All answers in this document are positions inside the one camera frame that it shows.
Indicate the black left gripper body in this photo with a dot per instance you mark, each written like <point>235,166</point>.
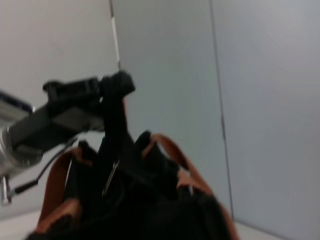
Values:
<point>37,130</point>

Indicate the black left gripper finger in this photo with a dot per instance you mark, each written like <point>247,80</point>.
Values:
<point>80,120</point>
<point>75,86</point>

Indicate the left wrist ribbed camera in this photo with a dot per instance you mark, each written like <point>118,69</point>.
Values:
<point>12,105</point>

